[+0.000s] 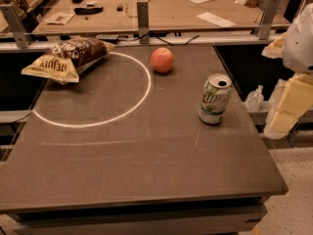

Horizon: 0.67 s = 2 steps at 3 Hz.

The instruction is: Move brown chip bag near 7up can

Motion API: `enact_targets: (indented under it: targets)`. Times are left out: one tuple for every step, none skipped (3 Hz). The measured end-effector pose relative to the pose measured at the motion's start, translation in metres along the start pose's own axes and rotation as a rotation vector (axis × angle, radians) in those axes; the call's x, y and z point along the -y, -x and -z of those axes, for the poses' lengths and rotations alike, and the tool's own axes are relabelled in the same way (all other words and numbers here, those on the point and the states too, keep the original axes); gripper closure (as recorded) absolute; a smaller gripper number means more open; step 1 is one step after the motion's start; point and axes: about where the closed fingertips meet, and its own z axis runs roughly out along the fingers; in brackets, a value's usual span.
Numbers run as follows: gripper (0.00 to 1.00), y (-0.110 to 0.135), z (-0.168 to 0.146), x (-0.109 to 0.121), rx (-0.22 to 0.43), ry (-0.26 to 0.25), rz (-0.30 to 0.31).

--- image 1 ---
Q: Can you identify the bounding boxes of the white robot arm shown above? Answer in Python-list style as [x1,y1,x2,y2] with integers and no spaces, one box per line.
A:
[262,4,313,139]

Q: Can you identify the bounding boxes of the brown chip bag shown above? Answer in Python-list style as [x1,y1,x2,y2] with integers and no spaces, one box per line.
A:
[22,37,115,84]

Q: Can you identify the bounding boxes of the left metal bracket post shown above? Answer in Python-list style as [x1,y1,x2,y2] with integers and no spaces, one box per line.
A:
[0,4,31,49]

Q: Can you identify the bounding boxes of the small black object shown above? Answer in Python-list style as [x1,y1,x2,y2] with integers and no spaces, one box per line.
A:
[116,5,123,11]

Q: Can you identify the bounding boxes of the black tool on table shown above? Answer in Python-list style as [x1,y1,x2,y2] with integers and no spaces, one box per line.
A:
[74,7,104,15]

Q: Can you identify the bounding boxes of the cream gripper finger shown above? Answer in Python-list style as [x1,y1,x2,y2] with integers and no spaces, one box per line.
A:
[261,32,287,59]
[269,74,313,133]

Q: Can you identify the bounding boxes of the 7up soda can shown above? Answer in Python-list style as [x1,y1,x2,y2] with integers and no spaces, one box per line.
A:
[199,73,232,124]

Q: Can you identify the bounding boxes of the metal bracket post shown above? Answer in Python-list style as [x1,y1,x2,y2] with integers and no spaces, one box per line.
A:
[256,0,281,40]
[0,4,31,49]
[137,1,150,44]

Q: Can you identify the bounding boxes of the wooden back table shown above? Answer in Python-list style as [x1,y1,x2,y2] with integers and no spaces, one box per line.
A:
[34,0,262,35]

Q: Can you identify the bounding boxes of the paper envelope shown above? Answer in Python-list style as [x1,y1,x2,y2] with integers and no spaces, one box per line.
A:
[44,12,74,25]

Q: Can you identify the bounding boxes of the right metal bracket post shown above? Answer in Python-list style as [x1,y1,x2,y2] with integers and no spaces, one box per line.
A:
[256,0,281,40]

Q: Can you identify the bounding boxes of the clear sanitizer bottle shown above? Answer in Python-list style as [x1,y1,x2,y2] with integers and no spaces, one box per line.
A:
[245,85,264,112]

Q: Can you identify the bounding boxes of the red apple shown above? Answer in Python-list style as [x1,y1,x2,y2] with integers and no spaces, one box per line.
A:
[151,47,174,73]

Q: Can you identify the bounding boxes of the black cable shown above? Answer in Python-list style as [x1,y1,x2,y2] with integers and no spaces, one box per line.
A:
[128,31,201,46]

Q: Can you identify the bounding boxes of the middle metal bracket post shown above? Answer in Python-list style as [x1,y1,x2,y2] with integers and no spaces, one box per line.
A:
[137,1,150,44]

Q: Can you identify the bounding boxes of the white paper slip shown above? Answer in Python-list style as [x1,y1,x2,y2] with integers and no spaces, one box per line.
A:
[197,12,235,27]

